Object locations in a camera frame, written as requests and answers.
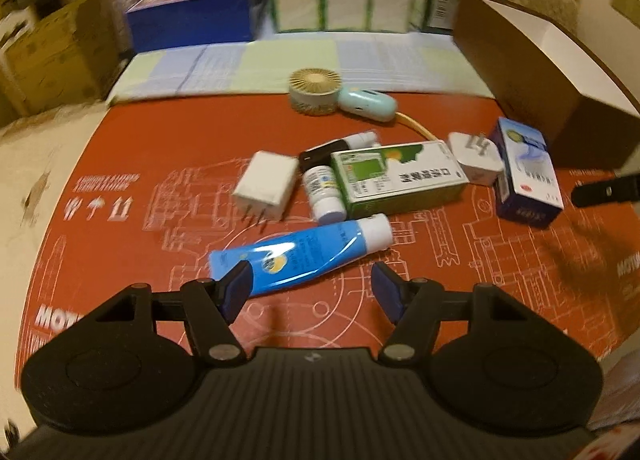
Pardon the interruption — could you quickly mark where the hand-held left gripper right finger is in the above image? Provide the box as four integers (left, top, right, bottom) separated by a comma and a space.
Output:
372, 261, 538, 364

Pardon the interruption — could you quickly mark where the white patterned bedsheet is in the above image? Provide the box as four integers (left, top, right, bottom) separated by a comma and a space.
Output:
0, 104, 112, 341

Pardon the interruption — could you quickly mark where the brown cardboard box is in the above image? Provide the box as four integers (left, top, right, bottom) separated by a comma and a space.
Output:
452, 0, 640, 172

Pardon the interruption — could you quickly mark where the small white medicine bottle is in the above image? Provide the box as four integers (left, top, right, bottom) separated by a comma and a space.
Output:
301, 165, 349, 225

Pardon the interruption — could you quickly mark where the black white tube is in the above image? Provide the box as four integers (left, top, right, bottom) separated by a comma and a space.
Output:
299, 138, 352, 172

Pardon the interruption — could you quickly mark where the white plug adapter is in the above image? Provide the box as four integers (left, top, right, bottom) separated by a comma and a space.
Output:
446, 131, 505, 187

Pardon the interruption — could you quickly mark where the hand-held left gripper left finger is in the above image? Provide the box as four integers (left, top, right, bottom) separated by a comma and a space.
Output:
91, 260, 251, 362

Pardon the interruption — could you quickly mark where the large blue printed box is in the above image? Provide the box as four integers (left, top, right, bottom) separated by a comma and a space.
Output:
125, 0, 269, 54

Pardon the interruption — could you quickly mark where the blue squeeze tube white cap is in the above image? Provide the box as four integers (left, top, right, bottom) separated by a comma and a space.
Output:
207, 213, 394, 299

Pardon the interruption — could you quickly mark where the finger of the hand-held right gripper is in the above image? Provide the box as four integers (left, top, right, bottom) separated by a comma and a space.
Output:
571, 173, 640, 209

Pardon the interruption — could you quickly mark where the printed cardboard carton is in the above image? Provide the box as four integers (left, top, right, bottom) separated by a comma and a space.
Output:
0, 0, 109, 117

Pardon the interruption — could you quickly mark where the white charger block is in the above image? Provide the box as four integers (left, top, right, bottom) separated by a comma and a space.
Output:
232, 150, 300, 230

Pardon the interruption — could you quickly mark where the red printed mat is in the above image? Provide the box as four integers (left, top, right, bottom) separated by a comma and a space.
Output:
17, 89, 640, 443

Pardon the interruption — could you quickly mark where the small handheld fan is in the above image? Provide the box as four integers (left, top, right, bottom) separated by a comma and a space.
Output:
288, 68, 400, 122

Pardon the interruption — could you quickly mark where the blue white medicine box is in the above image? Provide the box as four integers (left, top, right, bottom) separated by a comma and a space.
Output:
494, 117, 565, 230

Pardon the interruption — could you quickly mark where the green white medicine box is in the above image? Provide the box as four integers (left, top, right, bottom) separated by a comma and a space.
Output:
330, 140, 471, 220

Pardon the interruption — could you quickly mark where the pastel checked cloth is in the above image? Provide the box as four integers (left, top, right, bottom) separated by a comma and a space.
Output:
106, 34, 497, 107

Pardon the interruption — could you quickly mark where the beige lanyard strap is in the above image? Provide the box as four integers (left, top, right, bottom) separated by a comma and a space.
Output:
396, 111, 449, 144

